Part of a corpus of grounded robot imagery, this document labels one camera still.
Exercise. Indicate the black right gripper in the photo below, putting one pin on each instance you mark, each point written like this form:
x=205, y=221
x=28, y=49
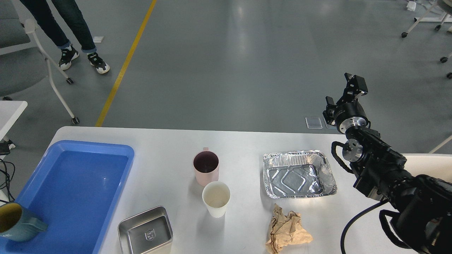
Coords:
x=348, y=112

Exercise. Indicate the small stainless steel tray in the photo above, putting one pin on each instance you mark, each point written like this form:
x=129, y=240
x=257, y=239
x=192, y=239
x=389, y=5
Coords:
x=148, y=232

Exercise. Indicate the aluminium foil tray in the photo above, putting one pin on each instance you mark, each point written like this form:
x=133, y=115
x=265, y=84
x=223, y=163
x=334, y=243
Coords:
x=298, y=174

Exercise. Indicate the white wheeled chair base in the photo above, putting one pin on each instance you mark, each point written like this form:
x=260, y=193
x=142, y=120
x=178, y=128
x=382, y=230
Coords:
x=418, y=44

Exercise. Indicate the clear floor plate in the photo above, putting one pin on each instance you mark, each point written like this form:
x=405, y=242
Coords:
x=313, y=123
x=330, y=123

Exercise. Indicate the blue plastic tray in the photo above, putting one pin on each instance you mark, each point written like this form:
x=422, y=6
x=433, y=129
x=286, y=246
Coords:
x=74, y=190

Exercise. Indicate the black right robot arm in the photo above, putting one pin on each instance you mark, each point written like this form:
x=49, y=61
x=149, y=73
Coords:
x=422, y=204

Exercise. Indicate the white paper cup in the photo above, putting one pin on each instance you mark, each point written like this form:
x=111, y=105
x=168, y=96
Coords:
x=216, y=196

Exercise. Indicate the crumpled brown paper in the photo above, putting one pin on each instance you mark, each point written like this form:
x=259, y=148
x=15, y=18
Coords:
x=285, y=230

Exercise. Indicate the teal ceramic mug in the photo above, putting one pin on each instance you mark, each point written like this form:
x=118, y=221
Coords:
x=18, y=223

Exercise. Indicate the grey office chair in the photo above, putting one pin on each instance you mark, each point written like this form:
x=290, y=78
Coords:
x=23, y=61

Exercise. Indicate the white side table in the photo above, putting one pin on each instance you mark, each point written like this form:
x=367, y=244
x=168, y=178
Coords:
x=9, y=113

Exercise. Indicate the pink ribbed mug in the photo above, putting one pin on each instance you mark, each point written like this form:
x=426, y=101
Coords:
x=206, y=167

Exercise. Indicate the white plastic bin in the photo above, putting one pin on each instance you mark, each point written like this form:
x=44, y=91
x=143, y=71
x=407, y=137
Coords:
x=434, y=165

